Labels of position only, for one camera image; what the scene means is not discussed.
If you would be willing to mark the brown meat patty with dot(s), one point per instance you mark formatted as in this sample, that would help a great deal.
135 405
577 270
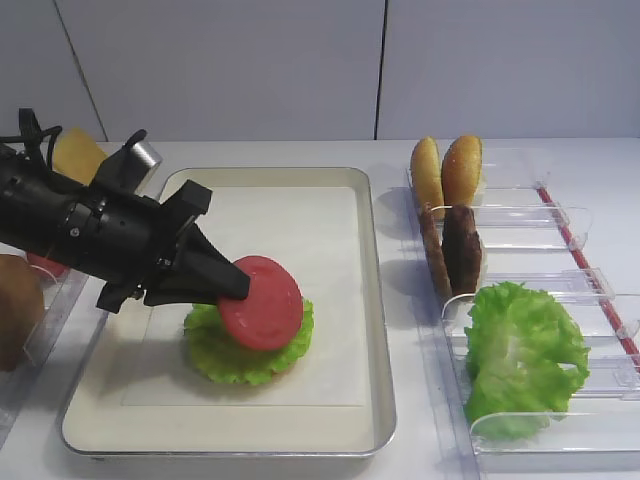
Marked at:
462 249
434 254

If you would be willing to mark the white paper tray liner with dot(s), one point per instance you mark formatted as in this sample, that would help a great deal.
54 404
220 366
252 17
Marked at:
313 233

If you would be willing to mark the clear acrylic rack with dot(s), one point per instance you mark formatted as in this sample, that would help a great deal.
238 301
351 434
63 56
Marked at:
598 438
55 310

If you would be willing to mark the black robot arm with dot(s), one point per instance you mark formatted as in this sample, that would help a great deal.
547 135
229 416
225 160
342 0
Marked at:
141 248

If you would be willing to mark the brown bun at left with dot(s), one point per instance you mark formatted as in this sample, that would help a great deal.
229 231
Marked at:
22 308

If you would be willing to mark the black wrist camera, silver lens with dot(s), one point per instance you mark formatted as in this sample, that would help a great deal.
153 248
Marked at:
131 167

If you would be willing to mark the clear acrylic rack right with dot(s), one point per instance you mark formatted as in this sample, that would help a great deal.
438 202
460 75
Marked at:
598 438

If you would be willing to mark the yellow cheese slice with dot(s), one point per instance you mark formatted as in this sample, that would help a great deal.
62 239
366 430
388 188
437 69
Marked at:
77 156

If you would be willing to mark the clear acrylic rack left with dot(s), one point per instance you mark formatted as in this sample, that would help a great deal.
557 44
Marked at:
55 310

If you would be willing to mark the right brown meat patty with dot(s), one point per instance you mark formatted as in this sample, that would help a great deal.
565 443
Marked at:
462 249

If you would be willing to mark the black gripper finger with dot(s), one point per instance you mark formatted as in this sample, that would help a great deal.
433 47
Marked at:
200 271
179 291

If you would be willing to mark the bun half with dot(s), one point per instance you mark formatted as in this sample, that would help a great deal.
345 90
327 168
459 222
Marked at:
425 169
461 170

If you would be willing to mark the left bun half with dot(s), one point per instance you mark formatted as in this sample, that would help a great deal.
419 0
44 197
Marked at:
425 169

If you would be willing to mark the red strip under rack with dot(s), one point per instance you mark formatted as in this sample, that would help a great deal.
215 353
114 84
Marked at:
606 305

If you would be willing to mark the green lettuce leaf on tray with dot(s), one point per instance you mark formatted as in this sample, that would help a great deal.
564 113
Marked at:
214 354

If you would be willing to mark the right bun half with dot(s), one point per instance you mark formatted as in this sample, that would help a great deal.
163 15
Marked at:
461 170

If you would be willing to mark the red tomato slice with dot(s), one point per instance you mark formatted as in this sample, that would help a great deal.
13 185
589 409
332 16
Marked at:
271 315
56 269

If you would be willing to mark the cream metal baking tray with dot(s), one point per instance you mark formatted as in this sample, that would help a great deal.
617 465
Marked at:
97 423

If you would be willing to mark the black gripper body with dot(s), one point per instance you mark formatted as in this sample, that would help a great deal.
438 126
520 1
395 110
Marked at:
127 240

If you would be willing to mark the green lettuce leaf in rack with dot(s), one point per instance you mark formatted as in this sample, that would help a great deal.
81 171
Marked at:
526 359

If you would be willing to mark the left brown meat patty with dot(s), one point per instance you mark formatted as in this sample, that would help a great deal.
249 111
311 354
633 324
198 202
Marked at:
434 254

